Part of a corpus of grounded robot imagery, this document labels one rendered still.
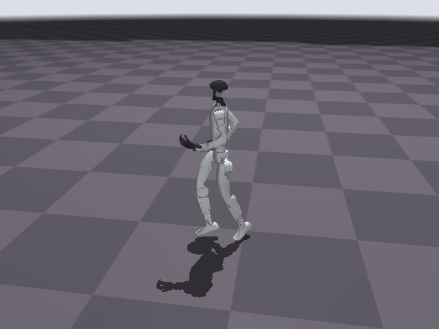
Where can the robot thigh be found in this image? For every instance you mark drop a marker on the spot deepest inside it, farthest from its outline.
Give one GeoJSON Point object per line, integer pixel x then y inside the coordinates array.
{"type": "Point", "coordinates": [223, 182]}
{"type": "Point", "coordinates": [203, 172]}

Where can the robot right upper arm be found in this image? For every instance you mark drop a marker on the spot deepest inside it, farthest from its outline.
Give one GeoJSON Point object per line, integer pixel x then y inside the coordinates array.
{"type": "Point", "coordinates": [233, 121]}

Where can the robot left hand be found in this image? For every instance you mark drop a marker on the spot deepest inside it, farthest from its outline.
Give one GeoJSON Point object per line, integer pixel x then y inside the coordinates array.
{"type": "Point", "coordinates": [188, 144]}

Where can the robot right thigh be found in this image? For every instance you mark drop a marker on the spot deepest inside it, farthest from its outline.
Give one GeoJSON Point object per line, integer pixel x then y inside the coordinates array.
{"type": "Point", "coordinates": [203, 172]}

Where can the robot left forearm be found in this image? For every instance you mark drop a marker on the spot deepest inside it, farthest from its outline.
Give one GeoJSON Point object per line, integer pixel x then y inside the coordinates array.
{"type": "Point", "coordinates": [211, 145]}

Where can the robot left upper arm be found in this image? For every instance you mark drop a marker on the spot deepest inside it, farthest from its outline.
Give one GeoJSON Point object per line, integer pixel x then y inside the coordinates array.
{"type": "Point", "coordinates": [219, 117]}

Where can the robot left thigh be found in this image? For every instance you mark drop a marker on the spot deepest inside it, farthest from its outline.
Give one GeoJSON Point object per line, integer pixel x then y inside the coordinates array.
{"type": "Point", "coordinates": [223, 182]}

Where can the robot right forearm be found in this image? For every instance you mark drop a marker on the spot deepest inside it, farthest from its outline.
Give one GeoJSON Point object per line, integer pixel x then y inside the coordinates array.
{"type": "Point", "coordinates": [230, 132]}

